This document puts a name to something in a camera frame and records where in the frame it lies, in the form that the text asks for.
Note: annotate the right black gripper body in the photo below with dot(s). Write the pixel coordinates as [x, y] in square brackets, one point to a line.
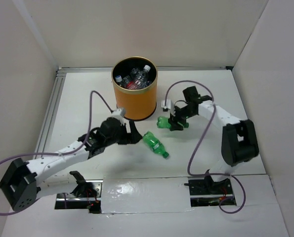
[185, 111]

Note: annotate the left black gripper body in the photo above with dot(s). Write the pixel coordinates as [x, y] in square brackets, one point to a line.
[121, 137]

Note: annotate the green bottle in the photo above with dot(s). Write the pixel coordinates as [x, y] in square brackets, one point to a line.
[164, 122]
[155, 144]

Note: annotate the red label bottle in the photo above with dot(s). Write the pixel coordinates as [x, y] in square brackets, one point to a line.
[129, 83]

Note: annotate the clear bottle white cap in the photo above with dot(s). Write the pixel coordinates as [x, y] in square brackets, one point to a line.
[141, 78]

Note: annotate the blue label bottle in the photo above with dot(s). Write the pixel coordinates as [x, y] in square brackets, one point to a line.
[119, 80]

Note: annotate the clear bottle blue-white cap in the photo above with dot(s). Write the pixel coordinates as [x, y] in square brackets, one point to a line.
[134, 72]

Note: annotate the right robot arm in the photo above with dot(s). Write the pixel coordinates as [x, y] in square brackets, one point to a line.
[238, 137]

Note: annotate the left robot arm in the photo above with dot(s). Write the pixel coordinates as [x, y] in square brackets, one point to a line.
[24, 182]

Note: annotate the orange cylindrical bin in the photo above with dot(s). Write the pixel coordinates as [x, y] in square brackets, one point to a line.
[139, 104]

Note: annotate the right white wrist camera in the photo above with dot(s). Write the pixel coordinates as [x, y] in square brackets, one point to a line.
[167, 105]

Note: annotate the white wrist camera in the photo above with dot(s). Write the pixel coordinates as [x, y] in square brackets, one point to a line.
[119, 114]
[167, 105]

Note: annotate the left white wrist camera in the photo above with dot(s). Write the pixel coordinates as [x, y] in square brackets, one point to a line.
[119, 114]

